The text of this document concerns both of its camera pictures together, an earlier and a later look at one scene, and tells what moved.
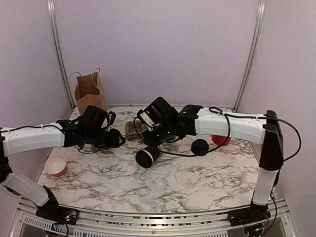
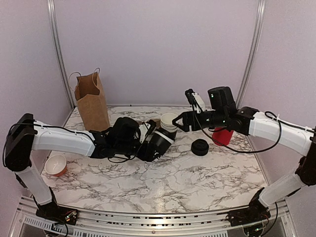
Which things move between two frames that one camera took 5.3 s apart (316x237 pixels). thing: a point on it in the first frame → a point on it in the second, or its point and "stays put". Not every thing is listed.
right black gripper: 155,143 → 187,116
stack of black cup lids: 200,146 stays put
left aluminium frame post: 51,14 stays put
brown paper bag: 89,91 stays put
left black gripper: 114,141 → 142,156
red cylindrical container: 219,139 stays put
